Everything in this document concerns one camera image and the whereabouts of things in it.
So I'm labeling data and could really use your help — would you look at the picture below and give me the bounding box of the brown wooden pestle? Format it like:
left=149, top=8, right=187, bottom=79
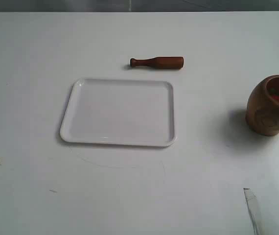
left=130, top=57, right=184, bottom=70

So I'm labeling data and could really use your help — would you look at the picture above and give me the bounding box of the white rectangular plastic tray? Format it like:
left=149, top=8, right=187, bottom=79
left=59, top=78, right=177, bottom=147

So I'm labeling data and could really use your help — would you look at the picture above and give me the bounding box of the clear tape strip right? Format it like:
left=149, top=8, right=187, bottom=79
left=243, top=188, right=264, bottom=235

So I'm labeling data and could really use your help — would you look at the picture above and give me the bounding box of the brown wooden mortar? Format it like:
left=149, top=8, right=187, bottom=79
left=245, top=75, right=279, bottom=136

